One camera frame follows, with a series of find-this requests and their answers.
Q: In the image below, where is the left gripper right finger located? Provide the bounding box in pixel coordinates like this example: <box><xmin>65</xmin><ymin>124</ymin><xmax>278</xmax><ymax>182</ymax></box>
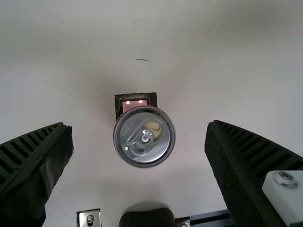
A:
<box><xmin>205</xmin><ymin>120</ymin><xmax>303</xmax><ymax>227</ymax></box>

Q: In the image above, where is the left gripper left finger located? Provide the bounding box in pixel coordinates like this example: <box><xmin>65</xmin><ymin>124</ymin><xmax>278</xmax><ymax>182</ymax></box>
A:
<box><xmin>0</xmin><ymin>122</ymin><xmax>74</xmax><ymax>227</ymax></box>

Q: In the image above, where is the purple can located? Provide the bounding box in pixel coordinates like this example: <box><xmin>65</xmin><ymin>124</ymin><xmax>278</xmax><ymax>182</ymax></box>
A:
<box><xmin>112</xmin><ymin>105</ymin><xmax>176</xmax><ymax>168</ymax></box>

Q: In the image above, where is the small square scanner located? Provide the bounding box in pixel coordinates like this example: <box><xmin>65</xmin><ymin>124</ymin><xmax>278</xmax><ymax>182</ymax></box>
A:
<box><xmin>114</xmin><ymin>91</ymin><xmax>158</xmax><ymax>121</ymax></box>

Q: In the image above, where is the black device with green light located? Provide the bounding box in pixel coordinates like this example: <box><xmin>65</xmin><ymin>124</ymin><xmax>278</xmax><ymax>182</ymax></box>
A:
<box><xmin>119</xmin><ymin>208</ymin><xmax>176</xmax><ymax>227</ymax></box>

